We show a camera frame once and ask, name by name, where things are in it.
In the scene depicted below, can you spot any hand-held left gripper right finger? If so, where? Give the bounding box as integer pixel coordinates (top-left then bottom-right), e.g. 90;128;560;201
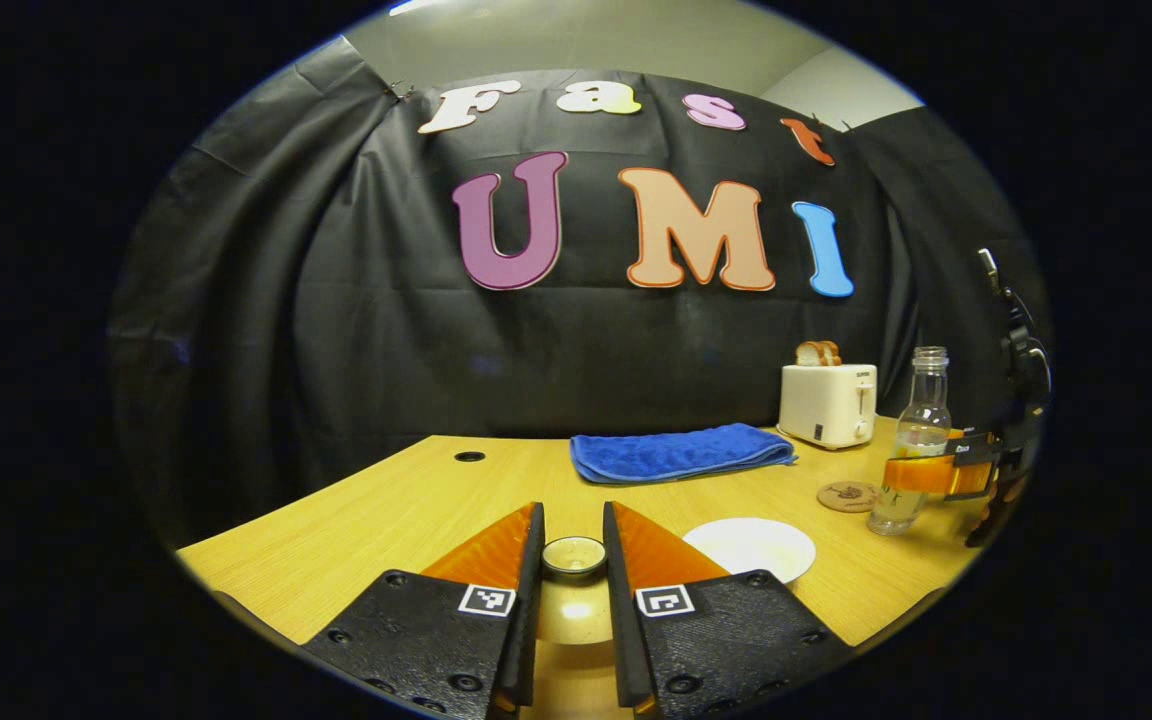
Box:
603;500;852;720

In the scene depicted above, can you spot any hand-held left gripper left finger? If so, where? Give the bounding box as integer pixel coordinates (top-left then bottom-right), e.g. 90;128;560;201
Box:
301;502;545;720

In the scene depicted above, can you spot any clear glass water bottle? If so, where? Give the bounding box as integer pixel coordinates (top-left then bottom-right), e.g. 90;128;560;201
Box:
866;346;953;536

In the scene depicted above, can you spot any round cork coaster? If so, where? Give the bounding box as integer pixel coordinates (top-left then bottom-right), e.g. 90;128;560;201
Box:
817;481;879;514

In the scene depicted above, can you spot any cream teacup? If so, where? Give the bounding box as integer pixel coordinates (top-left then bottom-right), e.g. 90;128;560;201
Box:
683;517;818;586

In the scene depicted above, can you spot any white toaster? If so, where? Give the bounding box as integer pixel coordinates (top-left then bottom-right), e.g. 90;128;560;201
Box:
778;363;879;450

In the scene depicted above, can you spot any blue towel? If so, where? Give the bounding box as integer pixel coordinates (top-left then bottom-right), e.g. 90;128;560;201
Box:
570;423;799;485

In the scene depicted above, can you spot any black backdrop cloth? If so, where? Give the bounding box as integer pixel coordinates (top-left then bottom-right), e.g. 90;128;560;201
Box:
106;38;1052;549

